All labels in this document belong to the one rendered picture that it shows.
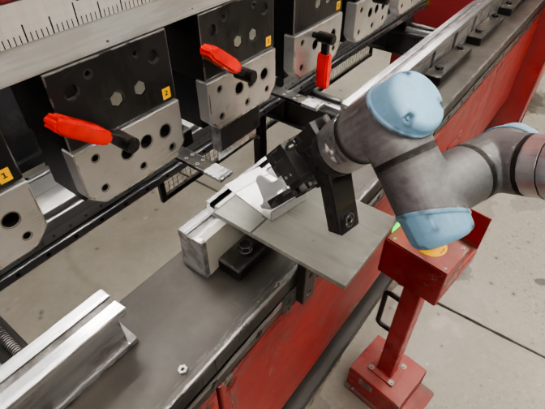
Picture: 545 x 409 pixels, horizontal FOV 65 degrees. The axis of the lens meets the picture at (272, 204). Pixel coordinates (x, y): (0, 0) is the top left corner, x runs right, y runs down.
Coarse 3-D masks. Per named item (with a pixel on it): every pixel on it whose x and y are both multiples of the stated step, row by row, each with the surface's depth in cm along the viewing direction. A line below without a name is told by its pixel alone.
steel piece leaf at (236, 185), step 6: (258, 168) 84; (246, 174) 83; (252, 174) 83; (258, 174) 83; (264, 174) 83; (234, 180) 81; (240, 180) 81; (246, 180) 81; (252, 180) 81; (228, 186) 80; (234, 186) 80; (240, 186) 80; (246, 186) 80; (234, 192) 79
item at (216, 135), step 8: (248, 112) 72; (256, 112) 74; (240, 120) 71; (248, 120) 73; (256, 120) 75; (216, 128) 68; (224, 128) 69; (232, 128) 71; (240, 128) 72; (248, 128) 74; (216, 136) 70; (224, 136) 70; (232, 136) 72; (240, 136) 73; (248, 136) 77; (216, 144) 71; (224, 144) 71; (232, 144) 74; (240, 144) 76; (224, 152) 73
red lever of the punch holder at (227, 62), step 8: (200, 48) 50; (208, 48) 50; (216, 48) 50; (208, 56) 50; (216, 56) 50; (224, 56) 51; (232, 56) 53; (216, 64) 53; (224, 64) 52; (232, 64) 53; (240, 64) 55; (232, 72) 54; (240, 72) 56; (248, 72) 57; (256, 72) 57; (248, 80) 57
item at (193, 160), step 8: (184, 128) 91; (184, 136) 90; (192, 136) 92; (184, 144) 91; (184, 152) 88; (192, 152) 88; (184, 160) 86; (192, 160) 86; (200, 160) 86; (208, 160) 86; (192, 168) 85; (200, 168) 84; (208, 168) 84; (216, 168) 84; (224, 168) 84; (208, 176) 83; (216, 176) 82; (224, 176) 82
